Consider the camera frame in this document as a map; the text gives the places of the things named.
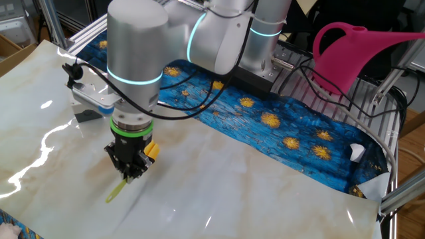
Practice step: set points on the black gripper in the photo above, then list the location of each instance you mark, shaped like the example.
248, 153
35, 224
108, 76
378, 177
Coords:
133, 147

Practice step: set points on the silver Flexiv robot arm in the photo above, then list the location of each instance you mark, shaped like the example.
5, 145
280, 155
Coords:
139, 43

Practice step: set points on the red push button box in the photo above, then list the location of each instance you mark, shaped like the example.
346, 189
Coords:
87, 115

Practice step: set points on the glossy marble pattern mat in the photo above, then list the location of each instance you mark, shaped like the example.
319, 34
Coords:
216, 186

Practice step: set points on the pink fluffy cloth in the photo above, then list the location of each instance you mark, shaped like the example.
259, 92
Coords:
6, 232

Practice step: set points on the open cardboard box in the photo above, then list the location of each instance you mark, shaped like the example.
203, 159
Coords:
13, 56

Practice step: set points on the blue starry night cloth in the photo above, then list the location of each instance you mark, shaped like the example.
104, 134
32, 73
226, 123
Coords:
282, 109

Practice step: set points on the grey plastic bin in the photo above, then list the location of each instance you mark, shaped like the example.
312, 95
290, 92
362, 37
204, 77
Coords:
16, 23

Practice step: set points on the silver round connector plug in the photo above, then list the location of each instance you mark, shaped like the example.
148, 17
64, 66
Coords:
282, 63

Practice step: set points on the silver robot mounting plate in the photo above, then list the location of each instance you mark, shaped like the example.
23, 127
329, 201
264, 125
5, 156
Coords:
282, 51

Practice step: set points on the pink plastic watering can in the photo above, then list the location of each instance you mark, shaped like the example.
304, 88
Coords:
342, 63

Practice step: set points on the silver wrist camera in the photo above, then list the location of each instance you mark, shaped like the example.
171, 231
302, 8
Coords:
89, 96

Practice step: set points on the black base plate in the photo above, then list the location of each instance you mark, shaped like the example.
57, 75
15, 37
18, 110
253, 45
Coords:
255, 84

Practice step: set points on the aluminium frame post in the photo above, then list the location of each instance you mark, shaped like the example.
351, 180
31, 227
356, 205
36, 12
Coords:
405, 194
53, 23
395, 73

